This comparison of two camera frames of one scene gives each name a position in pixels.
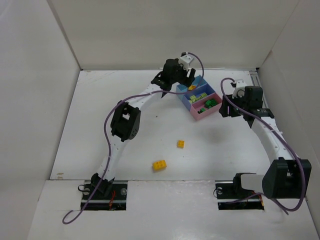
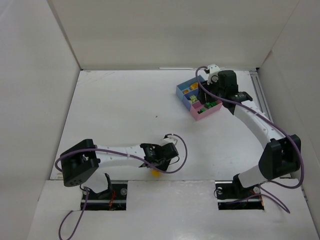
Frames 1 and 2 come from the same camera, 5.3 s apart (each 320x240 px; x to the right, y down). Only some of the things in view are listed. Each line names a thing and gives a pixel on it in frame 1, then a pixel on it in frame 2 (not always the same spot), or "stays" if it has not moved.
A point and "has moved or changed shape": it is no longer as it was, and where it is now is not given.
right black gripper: (238, 111) to (208, 97)
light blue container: (198, 81) stays
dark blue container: (204, 88) stays
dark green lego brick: (209, 103) stays
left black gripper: (172, 81) to (159, 163)
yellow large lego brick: (159, 166) has moved or changed shape
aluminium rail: (255, 80) stays
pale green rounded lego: (193, 99) stays
